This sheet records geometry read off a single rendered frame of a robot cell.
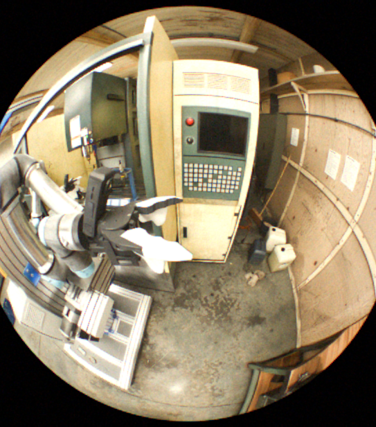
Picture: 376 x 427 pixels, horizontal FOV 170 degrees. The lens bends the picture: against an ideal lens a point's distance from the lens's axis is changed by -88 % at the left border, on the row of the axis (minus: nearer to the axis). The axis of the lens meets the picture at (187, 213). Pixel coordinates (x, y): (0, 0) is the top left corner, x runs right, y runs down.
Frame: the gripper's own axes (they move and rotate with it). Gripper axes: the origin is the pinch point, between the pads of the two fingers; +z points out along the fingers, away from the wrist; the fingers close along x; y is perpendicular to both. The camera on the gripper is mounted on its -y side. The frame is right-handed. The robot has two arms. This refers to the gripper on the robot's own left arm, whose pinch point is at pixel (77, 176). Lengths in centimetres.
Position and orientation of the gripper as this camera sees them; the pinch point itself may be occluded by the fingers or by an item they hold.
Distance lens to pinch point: 138.2
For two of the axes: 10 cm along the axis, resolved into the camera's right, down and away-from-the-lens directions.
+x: 9.9, 0.8, -1.1
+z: 1.4, -6.1, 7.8
